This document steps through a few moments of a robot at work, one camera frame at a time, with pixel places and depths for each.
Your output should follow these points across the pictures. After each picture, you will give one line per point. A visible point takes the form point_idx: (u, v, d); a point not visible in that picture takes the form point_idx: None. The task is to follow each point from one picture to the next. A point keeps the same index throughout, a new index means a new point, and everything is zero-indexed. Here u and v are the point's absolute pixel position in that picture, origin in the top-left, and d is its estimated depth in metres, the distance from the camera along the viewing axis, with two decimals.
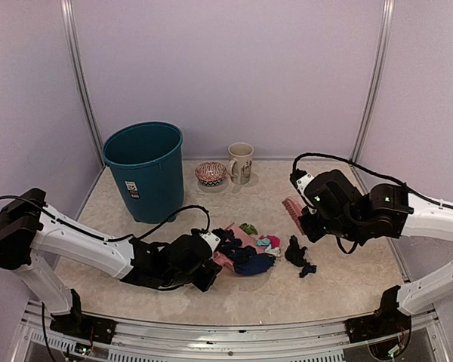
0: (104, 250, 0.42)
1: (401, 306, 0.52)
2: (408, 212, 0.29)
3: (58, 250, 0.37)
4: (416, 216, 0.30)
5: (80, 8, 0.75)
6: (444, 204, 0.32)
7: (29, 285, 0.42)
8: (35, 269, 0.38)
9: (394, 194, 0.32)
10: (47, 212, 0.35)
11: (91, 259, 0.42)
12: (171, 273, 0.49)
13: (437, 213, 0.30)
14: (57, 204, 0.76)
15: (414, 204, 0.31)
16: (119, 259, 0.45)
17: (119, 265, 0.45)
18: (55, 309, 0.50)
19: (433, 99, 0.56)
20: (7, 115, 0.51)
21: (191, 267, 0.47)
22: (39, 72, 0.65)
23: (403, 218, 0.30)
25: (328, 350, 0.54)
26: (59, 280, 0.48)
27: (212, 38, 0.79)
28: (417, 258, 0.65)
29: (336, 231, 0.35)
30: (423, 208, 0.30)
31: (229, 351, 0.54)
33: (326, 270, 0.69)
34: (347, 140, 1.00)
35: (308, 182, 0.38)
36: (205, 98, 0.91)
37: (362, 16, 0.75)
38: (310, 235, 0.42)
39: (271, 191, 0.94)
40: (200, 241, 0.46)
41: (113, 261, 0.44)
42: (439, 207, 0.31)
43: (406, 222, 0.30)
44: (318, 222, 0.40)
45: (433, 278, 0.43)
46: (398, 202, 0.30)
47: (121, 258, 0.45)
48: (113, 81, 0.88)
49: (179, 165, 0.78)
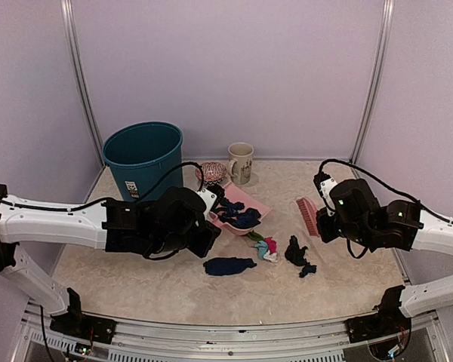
0: (66, 221, 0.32)
1: (402, 306, 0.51)
2: (417, 227, 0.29)
3: (23, 234, 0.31)
4: (425, 231, 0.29)
5: (80, 7, 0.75)
6: None
7: (21, 285, 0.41)
8: (20, 269, 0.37)
9: (408, 209, 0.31)
10: (7, 200, 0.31)
11: (66, 234, 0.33)
12: (161, 234, 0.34)
13: (445, 229, 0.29)
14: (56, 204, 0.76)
15: (423, 219, 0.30)
16: (87, 228, 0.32)
17: (93, 234, 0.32)
18: (53, 311, 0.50)
19: (433, 100, 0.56)
20: (6, 114, 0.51)
21: (186, 224, 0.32)
22: (38, 71, 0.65)
23: (414, 232, 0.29)
25: (328, 350, 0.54)
26: (50, 280, 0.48)
27: (212, 37, 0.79)
28: (418, 259, 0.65)
29: (351, 236, 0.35)
30: (432, 224, 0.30)
31: (229, 351, 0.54)
33: (327, 270, 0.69)
34: (346, 140, 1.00)
35: (331, 185, 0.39)
36: (205, 97, 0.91)
37: (362, 15, 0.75)
38: (324, 236, 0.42)
39: (271, 191, 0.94)
40: (191, 194, 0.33)
41: (84, 232, 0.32)
42: (448, 224, 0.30)
43: (415, 237, 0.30)
44: (334, 225, 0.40)
45: (439, 283, 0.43)
46: (410, 216, 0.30)
47: (89, 225, 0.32)
48: (114, 81, 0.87)
49: (179, 165, 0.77)
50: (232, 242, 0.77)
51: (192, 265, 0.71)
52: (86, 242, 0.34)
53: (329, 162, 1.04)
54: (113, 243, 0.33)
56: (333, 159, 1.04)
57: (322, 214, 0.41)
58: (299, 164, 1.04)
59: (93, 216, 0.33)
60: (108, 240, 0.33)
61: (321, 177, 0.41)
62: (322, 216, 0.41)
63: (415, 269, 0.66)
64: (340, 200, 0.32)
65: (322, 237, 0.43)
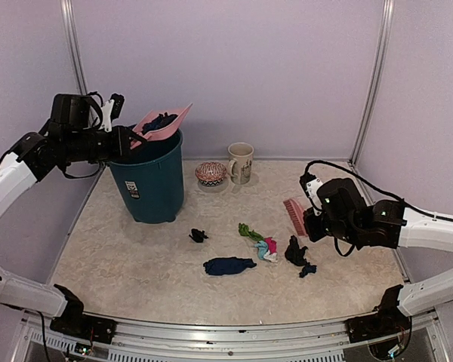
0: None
1: (401, 305, 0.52)
2: (401, 225, 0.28)
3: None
4: (409, 229, 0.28)
5: (80, 8, 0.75)
6: (437, 215, 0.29)
7: (15, 305, 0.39)
8: (7, 282, 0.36)
9: (392, 207, 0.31)
10: None
11: (6, 198, 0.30)
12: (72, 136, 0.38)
13: (430, 225, 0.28)
14: (56, 203, 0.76)
15: (407, 216, 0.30)
16: (15, 173, 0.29)
17: (26, 173, 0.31)
18: (58, 311, 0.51)
19: (433, 100, 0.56)
20: (6, 114, 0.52)
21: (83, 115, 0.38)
22: (38, 70, 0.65)
23: (397, 230, 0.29)
25: (328, 350, 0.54)
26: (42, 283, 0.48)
27: (212, 38, 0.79)
28: (418, 259, 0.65)
29: (337, 234, 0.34)
30: (417, 220, 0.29)
31: (229, 351, 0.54)
33: (327, 270, 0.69)
34: (346, 140, 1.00)
35: (318, 185, 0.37)
36: (205, 99, 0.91)
37: (362, 16, 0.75)
38: (312, 235, 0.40)
39: (271, 191, 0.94)
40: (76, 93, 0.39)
41: (14, 179, 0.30)
42: (432, 219, 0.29)
43: (401, 234, 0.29)
44: (321, 224, 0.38)
45: (436, 280, 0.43)
46: (393, 214, 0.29)
47: (11, 169, 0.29)
48: (113, 81, 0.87)
49: (179, 166, 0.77)
50: (232, 242, 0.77)
51: (192, 265, 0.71)
52: (20, 191, 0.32)
53: (317, 163, 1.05)
54: (38, 168, 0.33)
56: (322, 159, 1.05)
57: (309, 213, 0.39)
58: (299, 164, 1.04)
59: (7, 163, 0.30)
60: (34, 170, 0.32)
61: (307, 177, 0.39)
62: (309, 216, 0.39)
63: (414, 269, 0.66)
64: (327, 198, 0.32)
65: (309, 237, 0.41)
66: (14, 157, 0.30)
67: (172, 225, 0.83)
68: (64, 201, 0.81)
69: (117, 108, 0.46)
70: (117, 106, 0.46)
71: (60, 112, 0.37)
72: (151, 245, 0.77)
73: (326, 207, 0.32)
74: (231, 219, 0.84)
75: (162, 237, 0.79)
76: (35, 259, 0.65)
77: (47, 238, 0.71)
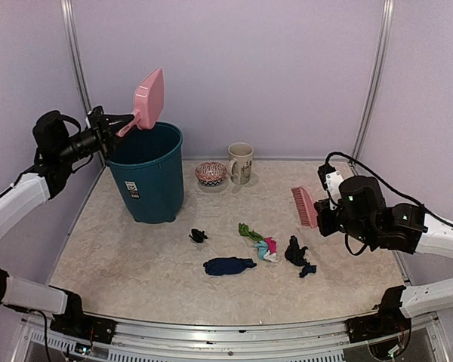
0: (16, 191, 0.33)
1: (403, 306, 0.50)
2: (423, 231, 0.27)
3: None
4: (429, 236, 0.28)
5: (80, 8, 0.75)
6: None
7: (21, 302, 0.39)
8: (13, 283, 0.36)
9: (413, 212, 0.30)
10: None
11: (21, 208, 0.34)
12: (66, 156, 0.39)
13: (449, 234, 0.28)
14: (56, 204, 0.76)
15: (427, 222, 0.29)
16: (35, 185, 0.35)
17: (40, 188, 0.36)
18: (62, 308, 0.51)
19: (432, 100, 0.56)
20: (7, 115, 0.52)
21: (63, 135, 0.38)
22: (38, 70, 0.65)
23: (417, 236, 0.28)
25: (328, 350, 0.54)
26: (43, 286, 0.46)
27: (212, 37, 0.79)
28: (418, 259, 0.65)
29: (353, 232, 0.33)
30: (436, 228, 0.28)
31: (229, 351, 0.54)
33: (327, 269, 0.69)
34: (346, 140, 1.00)
35: (337, 178, 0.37)
36: (205, 99, 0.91)
37: (362, 15, 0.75)
38: (323, 229, 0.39)
39: (271, 191, 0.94)
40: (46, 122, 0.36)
41: (34, 191, 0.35)
42: (451, 228, 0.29)
43: (420, 240, 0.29)
44: (336, 220, 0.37)
45: (442, 284, 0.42)
46: (414, 220, 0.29)
47: (32, 181, 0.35)
48: (113, 81, 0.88)
49: (179, 165, 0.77)
50: (233, 242, 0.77)
51: (192, 265, 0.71)
52: (34, 204, 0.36)
53: (318, 163, 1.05)
54: (55, 188, 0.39)
56: (322, 159, 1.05)
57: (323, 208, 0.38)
58: (299, 164, 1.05)
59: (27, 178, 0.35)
60: (50, 187, 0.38)
61: (327, 170, 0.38)
62: (324, 210, 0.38)
63: (415, 269, 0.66)
64: (351, 197, 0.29)
65: (320, 231, 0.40)
66: (31, 175, 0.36)
67: (172, 225, 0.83)
68: (65, 200, 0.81)
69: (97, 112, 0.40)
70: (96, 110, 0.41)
71: (41, 139, 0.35)
72: (151, 245, 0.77)
73: (346, 206, 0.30)
74: (230, 219, 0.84)
75: (162, 237, 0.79)
76: (35, 260, 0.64)
77: (47, 238, 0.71)
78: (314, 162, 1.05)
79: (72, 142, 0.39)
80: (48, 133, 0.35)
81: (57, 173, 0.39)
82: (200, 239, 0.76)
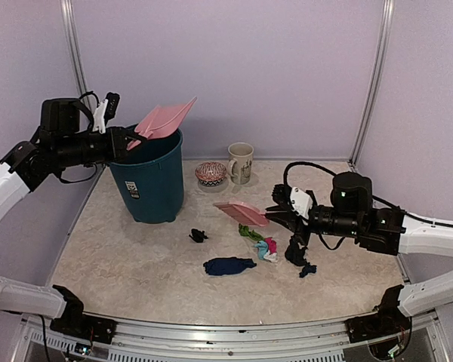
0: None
1: (401, 305, 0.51)
2: (400, 232, 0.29)
3: None
4: (408, 235, 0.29)
5: (80, 8, 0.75)
6: (436, 222, 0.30)
7: (13, 311, 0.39)
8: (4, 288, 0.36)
9: (392, 216, 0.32)
10: None
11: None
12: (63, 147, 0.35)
13: (429, 231, 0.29)
14: (56, 204, 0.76)
15: (406, 223, 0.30)
16: (5, 184, 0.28)
17: (13, 185, 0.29)
18: (57, 311, 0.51)
19: (432, 99, 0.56)
20: (7, 114, 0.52)
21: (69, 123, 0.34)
22: (38, 70, 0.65)
23: (396, 237, 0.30)
25: (328, 350, 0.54)
26: (36, 286, 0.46)
27: (212, 36, 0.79)
28: (417, 259, 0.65)
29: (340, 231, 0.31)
30: (415, 227, 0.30)
31: (229, 351, 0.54)
33: (327, 269, 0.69)
34: (346, 141, 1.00)
35: (298, 197, 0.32)
36: (205, 99, 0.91)
37: (362, 15, 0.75)
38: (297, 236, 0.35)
39: (271, 191, 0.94)
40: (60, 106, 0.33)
41: (6, 190, 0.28)
42: (431, 225, 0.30)
43: (400, 241, 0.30)
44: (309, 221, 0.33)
45: (438, 280, 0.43)
46: (392, 222, 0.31)
47: (0, 181, 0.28)
48: (113, 81, 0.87)
49: (179, 166, 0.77)
50: (233, 242, 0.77)
51: (192, 265, 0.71)
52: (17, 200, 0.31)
53: (318, 163, 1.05)
54: (31, 178, 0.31)
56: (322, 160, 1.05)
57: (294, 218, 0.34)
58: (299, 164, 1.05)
59: (0, 173, 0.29)
60: (26, 180, 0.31)
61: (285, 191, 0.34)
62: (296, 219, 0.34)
63: (414, 269, 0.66)
64: (343, 193, 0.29)
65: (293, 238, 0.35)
66: (7, 166, 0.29)
67: (172, 225, 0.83)
68: (64, 201, 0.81)
69: (112, 108, 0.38)
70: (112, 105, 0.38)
71: (46, 116, 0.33)
72: (151, 245, 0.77)
73: (336, 200, 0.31)
74: (230, 219, 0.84)
75: (162, 237, 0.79)
76: (35, 261, 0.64)
77: (47, 238, 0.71)
78: (314, 162, 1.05)
79: (80, 142, 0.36)
80: (54, 115, 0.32)
81: (41, 157, 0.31)
82: (200, 238, 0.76)
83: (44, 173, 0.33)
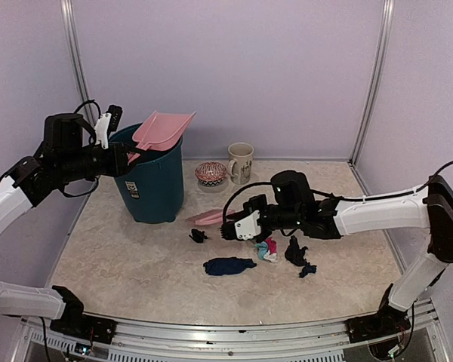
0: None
1: (392, 302, 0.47)
2: (331, 214, 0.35)
3: None
4: (340, 217, 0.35)
5: (81, 8, 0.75)
6: (365, 198, 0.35)
7: (10, 314, 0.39)
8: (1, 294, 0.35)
9: (330, 202, 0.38)
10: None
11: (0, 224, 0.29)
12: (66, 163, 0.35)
13: (359, 208, 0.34)
14: (56, 204, 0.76)
15: (340, 207, 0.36)
16: (8, 199, 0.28)
17: (16, 201, 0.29)
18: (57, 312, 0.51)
19: (432, 99, 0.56)
20: (7, 115, 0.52)
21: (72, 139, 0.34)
22: (38, 70, 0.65)
23: (331, 221, 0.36)
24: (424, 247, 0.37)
25: (328, 350, 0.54)
26: (32, 289, 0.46)
27: (211, 36, 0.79)
28: None
29: (288, 225, 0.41)
30: (347, 208, 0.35)
31: (229, 351, 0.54)
33: (326, 269, 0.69)
34: (346, 141, 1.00)
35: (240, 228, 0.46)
36: (205, 99, 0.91)
37: (361, 15, 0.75)
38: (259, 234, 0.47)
39: (271, 191, 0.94)
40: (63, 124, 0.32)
41: (7, 205, 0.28)
42: (362, 203, 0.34)
43: (338, 223, 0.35)
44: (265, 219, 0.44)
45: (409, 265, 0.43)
46: (328, 209, 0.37)
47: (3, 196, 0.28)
48: (113, 81, 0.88)
49: (179, 166, 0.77)
50: (233, 242, 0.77)
51: (192, 265, 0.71)
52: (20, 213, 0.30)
53: (318, 163, 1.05)
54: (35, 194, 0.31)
56: (322, 160, 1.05)
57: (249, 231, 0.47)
58: (299, 164, 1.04)
59: (4, 187, 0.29)
60: (30, 195, 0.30)
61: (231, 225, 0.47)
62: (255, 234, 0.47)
63: None
64: (278, 188, 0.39)
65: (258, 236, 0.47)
66: (12, 179, 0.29)
67: (172, 225, 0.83)
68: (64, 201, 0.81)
69: (115, 122, 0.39)
70: (114, 120, 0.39)
71: (48, 133, 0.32)
72: (151, 245, 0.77)
73: (278, 197, 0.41)
74: None
75: (162, 237, 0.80)
76: (35, 261, 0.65)
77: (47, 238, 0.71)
78: (315, 162, 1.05)
79: (83, 157, 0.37)
80: (57, 132, 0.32)
81: (46, 173, 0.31)
82: (199, 238, 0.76)
83: (48, 188, 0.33)
